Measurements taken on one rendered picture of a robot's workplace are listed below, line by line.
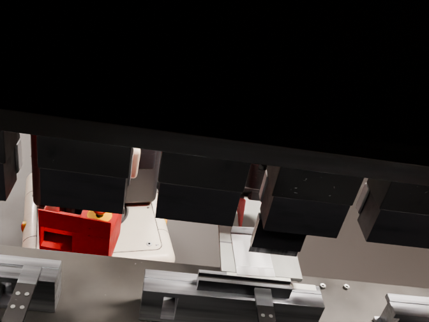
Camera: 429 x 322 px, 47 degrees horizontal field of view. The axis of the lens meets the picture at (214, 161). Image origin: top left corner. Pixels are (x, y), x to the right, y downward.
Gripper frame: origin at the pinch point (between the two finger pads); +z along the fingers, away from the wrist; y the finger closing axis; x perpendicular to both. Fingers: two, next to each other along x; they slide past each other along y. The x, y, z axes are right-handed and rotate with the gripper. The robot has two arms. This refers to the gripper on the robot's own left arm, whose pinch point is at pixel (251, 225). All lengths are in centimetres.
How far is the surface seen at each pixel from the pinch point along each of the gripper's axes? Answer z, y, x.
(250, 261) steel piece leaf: 6.3, -1.0, -8.2
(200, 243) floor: 39, 4, 137
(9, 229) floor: 41, -90, 133
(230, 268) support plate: 7.6, -5.5, -10.1
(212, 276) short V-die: 9.4, -9.5, -11.6
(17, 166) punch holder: -10, -49, -21
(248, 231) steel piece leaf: 1.2, -0.9, -0.9
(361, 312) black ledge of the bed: 17.7, 29.2, -2.2
